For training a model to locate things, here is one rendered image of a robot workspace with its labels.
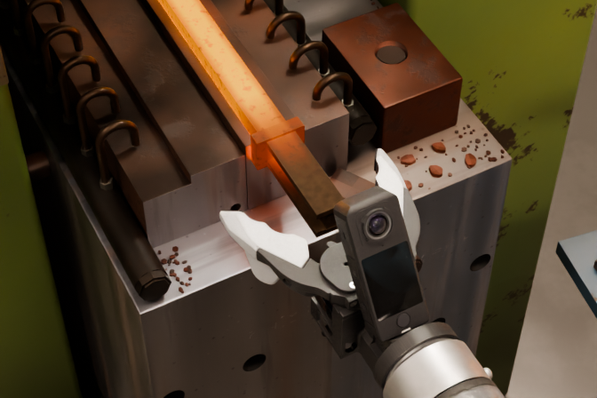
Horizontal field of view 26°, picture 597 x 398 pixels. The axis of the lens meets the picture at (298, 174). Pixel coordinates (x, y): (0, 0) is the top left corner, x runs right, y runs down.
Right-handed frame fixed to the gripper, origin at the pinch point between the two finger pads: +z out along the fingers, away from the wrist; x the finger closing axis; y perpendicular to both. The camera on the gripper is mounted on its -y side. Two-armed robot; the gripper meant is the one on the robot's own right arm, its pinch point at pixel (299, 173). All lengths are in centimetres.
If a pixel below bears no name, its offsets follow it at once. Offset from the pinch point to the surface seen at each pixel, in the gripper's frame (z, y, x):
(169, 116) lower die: 11.9, 0.9, -6.7
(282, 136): 3.3, -1.3, 0.2
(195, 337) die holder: -1.3, 15.1, -11.3
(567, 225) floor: 43, 100, 77
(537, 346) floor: 24, 100, 58
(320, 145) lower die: 4.7, 3.4, 4.6
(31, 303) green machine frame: 18.7, 28.1, -21.6
